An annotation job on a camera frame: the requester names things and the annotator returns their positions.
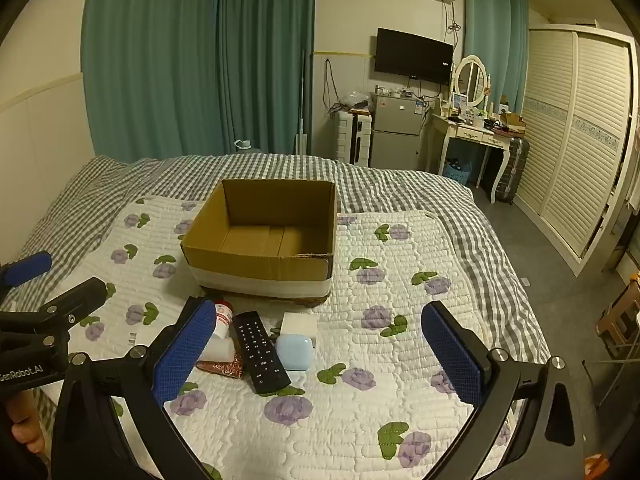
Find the brown box on dresser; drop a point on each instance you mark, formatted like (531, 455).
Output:
(512, 119)

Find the white floral quilt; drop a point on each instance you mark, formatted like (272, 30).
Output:
(350, 410)

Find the person's left hand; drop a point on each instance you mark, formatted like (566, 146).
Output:
(22, 432)

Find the white suitcase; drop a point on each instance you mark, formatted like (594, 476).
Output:
(350, 135)

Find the grey checked bedsheet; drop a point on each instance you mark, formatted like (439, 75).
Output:
(400, 190)

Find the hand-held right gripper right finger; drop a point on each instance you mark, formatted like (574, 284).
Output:
(452, 355)

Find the pink patterned box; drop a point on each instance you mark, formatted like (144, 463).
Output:
(225, 369)

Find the cardboard box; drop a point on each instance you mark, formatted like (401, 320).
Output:
(260, 260)

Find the black cylindrical tube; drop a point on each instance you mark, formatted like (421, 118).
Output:
(257, 350)

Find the light blue earbuds case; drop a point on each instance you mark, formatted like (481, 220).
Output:
(293, 352)

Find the white dressing table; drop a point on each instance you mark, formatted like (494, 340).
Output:
(470, 132)

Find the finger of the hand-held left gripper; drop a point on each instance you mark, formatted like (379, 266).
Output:
(75, 300)
(27, 266)

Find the black wall television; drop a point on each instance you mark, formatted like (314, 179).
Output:
(412, 55)

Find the clear plastic bag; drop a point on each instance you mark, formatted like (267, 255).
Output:
(356, 99)

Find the wooden stool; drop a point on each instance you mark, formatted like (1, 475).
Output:
(620, 315)

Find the narrow teal curtain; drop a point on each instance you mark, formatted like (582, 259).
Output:
(495, 35)

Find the grey small fridge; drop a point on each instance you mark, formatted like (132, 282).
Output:
(395, 130)

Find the cream louvred wardrobe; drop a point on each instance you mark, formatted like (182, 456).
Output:
(575, 135)

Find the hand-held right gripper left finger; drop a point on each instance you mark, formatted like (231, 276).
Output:
(185, 350)

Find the white bottle with red cap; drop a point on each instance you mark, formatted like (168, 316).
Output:
(223, 317)

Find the small white box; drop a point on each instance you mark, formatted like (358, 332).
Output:
(299, 324)

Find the blue plastic basket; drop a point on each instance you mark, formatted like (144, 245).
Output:
(457, 172)

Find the white oval mirror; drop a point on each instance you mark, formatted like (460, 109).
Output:
(470, 80)

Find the dark suitcase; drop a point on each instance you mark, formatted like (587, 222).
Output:
(512, 167)

